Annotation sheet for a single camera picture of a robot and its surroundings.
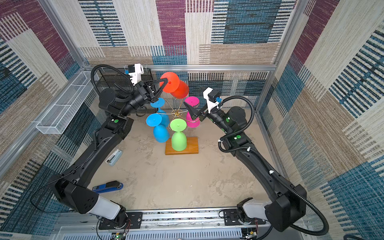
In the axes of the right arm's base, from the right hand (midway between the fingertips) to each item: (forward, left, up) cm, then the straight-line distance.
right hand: (195, 95), depth 62 cm
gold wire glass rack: (+5, +9, -14) cm, 18 cm away
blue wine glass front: (-1, +18, -22) cm, 29 cm away
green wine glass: (-7, +9, -21) cm, 24 cm away
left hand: (-4, +10, +9) cm, 14 cm away
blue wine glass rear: (+10, +19, -13) cm, 25 cm away
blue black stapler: (-22, +47, -42) cm, 67 cm away
